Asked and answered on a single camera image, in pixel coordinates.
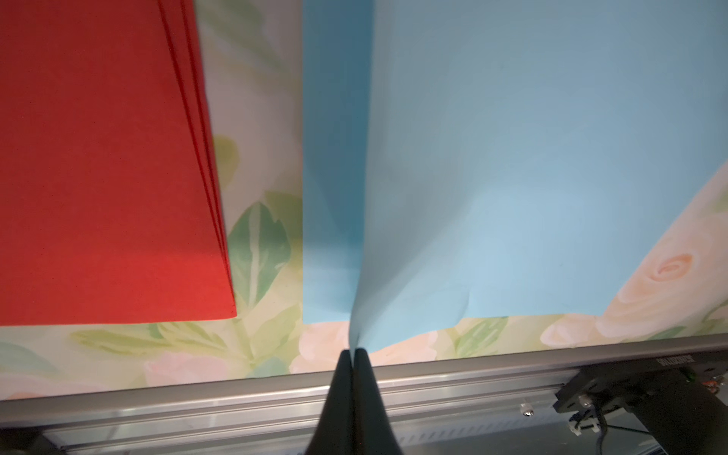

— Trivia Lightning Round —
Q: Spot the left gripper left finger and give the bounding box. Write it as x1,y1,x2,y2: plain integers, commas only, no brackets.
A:
304,350,354,455

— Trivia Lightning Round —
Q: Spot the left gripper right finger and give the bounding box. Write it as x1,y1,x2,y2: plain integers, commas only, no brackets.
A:
353,348,403,455

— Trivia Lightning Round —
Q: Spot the light blue paper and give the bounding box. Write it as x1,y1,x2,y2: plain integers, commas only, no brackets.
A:
350,1,727,351
301,1,373,324

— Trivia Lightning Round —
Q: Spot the red paper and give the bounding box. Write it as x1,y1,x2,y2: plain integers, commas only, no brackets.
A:
1,1,236,326

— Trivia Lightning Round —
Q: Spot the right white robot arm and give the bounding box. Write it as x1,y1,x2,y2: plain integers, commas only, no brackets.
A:
631,371,727,455

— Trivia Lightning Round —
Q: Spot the aluminium front rail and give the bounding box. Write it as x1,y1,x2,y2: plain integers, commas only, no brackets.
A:
1,335,727,454

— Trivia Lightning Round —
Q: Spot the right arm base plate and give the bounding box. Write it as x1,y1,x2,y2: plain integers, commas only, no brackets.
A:
554,350,727,415

